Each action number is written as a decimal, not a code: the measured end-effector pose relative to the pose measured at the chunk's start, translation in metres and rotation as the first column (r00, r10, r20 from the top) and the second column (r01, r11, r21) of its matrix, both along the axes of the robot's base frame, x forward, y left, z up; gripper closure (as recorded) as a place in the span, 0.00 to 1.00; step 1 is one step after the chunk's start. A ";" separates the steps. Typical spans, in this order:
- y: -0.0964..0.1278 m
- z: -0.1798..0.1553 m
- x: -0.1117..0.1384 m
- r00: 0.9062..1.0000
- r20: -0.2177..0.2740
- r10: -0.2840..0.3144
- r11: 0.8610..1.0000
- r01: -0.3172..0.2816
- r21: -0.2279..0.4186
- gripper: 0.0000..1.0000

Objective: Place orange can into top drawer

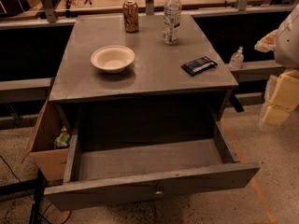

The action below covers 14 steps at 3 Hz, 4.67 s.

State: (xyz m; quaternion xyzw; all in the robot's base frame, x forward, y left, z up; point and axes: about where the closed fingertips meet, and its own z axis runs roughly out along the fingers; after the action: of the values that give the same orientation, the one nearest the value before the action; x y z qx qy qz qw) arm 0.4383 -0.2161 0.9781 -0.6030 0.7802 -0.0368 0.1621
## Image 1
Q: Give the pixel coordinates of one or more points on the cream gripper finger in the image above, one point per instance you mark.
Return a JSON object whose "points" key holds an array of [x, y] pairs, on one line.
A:
{"points": [[267, 43], [281, 97]]}

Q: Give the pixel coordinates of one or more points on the orange drink can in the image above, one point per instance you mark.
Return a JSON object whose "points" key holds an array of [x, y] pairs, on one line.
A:
{"points": [[130, 16]]}

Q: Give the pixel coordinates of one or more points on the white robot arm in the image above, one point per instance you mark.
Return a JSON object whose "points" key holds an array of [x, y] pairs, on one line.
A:
{"points": [[286, 50]]}

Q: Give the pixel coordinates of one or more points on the open grey top drawer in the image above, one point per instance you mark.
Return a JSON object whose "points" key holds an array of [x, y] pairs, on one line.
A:
{"points": [[132, 174]]}

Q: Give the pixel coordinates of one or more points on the small clear sanitizer bottle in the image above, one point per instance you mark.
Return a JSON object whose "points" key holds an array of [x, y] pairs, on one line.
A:
{"points": [[237, 59]]}

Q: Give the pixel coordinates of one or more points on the dark blue snack packet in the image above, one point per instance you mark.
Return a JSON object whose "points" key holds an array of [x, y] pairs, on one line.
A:
{"points": [[198, 66]]}

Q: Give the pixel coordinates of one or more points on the clear plastic water bottle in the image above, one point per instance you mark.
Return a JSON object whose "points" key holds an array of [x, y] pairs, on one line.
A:
{"points": [[171, 21]]}

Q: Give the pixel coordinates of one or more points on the grey wooden cabinet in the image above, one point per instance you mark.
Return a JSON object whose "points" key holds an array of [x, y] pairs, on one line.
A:
{"points": [[153, 101]]}

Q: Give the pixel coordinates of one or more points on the white paper bowl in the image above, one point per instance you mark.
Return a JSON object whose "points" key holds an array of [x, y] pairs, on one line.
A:
{"points": [[112, 59]]}

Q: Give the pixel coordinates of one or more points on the green snack bag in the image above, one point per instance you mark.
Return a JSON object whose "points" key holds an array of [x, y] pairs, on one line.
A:
{"points": [[62, 141]]}

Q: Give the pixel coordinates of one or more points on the cardboard box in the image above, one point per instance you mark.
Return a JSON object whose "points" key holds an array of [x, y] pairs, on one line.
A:
{"points": [[40, 146]]}

